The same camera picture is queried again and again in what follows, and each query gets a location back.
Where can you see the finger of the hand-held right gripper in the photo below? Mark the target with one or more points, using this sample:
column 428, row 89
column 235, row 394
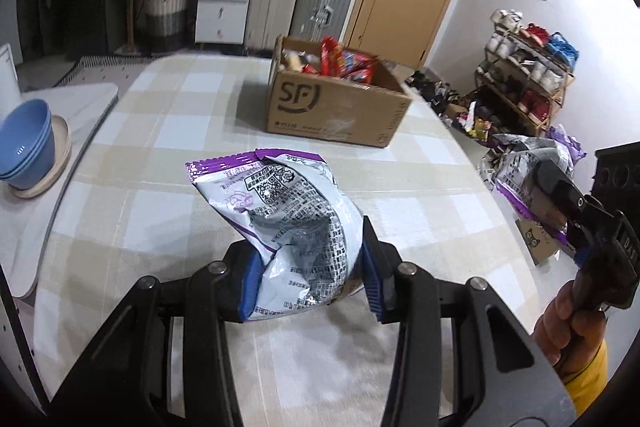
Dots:
column 560, row 189
column 577, row 244

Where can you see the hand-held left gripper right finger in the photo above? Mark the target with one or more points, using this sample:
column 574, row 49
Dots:
column 374, row 277

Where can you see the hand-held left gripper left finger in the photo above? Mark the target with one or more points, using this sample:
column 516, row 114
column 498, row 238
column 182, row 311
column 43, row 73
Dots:
column 250, row 287

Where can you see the silver purple snack bag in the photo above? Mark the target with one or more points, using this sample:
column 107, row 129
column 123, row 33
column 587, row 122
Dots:
column 290, row 207
column 515, row 167

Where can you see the brown cardboard box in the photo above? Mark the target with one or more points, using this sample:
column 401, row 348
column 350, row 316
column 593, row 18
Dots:
column 325, row 107

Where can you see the red white chip bag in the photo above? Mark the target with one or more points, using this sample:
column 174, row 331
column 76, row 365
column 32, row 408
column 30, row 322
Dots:
column 330, row 54
column 360, row 67

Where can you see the red black snack packet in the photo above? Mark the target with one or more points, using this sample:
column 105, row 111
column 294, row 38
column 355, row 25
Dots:
column 311, row 68

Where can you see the clear biscuit packet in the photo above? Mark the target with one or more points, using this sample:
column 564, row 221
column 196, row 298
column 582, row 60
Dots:
column 292, row 61

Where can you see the person's right forearm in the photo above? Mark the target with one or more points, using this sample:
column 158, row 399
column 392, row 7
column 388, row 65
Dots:
column 587, row 382

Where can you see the person's right hand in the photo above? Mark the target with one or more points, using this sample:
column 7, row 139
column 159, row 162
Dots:
column 565, row 322

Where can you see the cat print cardboard box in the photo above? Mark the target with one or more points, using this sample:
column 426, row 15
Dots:
column 537, row 244

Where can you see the wooden shoe rack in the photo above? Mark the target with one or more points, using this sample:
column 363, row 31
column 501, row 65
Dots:
column 567, row 87

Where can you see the shoe rack with shoes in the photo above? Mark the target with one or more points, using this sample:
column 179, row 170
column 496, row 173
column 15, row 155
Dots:
column 537, row 72

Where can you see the scattered shoes pile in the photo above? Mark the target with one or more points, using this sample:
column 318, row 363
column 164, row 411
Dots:
column 435, row 94

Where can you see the beige plate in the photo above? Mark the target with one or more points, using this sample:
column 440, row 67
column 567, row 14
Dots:
column 62, row 147

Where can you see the blue bowl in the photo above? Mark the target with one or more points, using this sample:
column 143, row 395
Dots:
column 25, row 132
column 30, row 181

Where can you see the white side table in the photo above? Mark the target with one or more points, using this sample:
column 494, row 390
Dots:
column 75, row 107

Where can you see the striped floor mat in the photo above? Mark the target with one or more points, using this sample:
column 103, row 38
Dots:
column 115, row 67

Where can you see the silver suitcase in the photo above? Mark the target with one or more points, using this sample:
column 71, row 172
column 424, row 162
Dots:
column 322, row 2

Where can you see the striped laundry basket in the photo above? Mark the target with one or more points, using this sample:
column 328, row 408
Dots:
column 165, row 19

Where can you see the white cylindrical container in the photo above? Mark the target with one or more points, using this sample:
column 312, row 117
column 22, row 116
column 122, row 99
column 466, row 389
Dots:
column 7, row 74

